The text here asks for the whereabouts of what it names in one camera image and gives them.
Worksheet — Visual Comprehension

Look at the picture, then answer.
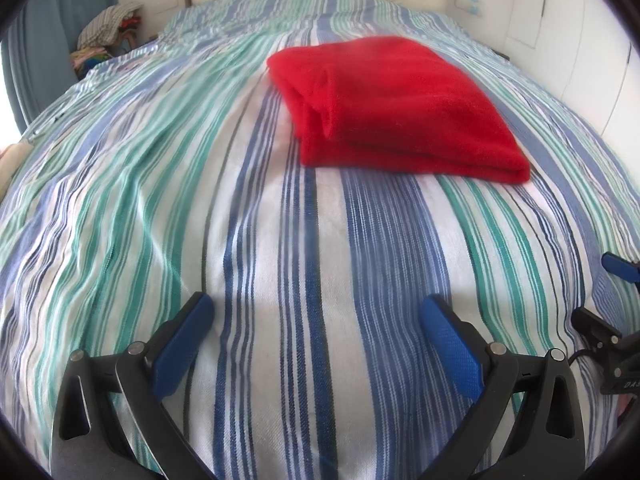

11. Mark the blue green striped bed sheet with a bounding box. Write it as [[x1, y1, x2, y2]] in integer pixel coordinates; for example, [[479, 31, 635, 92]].
[[0, 0, 640, 480]]

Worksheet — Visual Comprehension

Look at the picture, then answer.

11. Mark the pile of mixed clothes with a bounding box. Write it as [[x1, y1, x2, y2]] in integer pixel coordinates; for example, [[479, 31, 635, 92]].
[[70, 2, 146, 81]]

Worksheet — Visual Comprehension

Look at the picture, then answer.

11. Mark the red towel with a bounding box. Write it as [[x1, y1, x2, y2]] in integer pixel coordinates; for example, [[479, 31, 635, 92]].
[[266, 35, 532, 183]]

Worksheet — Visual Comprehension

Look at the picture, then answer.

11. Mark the cream cloth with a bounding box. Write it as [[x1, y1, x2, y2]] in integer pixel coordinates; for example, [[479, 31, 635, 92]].
[[0, 142, 33, 201]]

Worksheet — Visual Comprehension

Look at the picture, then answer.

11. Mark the blue curtain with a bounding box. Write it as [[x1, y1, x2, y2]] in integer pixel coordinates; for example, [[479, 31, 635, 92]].
[[0, 0, 118, 136]]

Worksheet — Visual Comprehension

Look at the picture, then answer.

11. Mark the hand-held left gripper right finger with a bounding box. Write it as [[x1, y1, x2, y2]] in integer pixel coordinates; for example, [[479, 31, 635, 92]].
[[420, 295, 587, 480]]

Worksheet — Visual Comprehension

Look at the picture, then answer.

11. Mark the white wardrobe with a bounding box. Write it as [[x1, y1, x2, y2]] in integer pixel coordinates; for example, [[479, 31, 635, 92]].
[[505, 0, 640, 136]]

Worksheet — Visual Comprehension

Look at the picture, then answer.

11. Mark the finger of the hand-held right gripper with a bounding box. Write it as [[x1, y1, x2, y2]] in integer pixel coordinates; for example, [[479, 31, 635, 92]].
[[571, 306, 626, 357], [601, 252, 640, 287]]

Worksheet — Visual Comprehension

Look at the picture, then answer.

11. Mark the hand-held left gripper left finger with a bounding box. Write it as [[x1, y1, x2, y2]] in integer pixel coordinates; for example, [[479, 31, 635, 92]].
[[50, 292, 216, 480]]

